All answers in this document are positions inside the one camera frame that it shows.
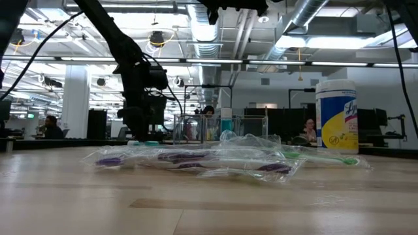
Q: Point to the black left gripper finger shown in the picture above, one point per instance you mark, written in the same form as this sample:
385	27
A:
138	125
121	119

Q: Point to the purple toothbrush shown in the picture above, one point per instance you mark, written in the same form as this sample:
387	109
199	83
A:
109	162
276	168

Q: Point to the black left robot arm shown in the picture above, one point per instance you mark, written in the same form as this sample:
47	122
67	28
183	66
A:
107	29

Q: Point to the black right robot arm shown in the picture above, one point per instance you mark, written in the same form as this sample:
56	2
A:
409	13

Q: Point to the black computer monitor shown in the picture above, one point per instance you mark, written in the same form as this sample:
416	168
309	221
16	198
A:
158	112
5	111

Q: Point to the black cabinet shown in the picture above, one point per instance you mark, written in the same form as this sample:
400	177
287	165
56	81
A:
97	124

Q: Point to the white ceiling dome sensor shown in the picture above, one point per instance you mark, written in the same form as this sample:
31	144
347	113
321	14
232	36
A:
263	19

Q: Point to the white building column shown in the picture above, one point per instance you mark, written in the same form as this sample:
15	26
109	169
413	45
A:
75	104

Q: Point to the person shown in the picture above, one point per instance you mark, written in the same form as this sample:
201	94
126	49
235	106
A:
208	110
309	125
54	132

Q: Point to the bright ceiling light panel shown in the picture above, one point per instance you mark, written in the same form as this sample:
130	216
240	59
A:
336	42

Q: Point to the clear acrylic organizer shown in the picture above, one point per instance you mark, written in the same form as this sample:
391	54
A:
251	125

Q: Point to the long ceiling strip light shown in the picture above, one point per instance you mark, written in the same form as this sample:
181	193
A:
339	64

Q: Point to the black office partition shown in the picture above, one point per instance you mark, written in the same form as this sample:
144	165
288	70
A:
277	124

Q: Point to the black ceiling-mounted device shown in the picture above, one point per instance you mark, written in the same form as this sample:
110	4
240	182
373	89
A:
17	36

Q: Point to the blue yellow wipes canister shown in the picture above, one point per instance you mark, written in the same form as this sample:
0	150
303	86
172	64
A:
336	117

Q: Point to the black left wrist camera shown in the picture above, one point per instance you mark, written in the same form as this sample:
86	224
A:
158	78

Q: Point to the silver spiral air duct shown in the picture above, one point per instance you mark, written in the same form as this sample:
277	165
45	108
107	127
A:
204	32

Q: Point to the silver slanted air duct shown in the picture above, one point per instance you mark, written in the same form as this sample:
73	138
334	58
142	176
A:
303	11

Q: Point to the black background rig frame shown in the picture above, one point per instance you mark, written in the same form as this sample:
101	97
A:
307	90

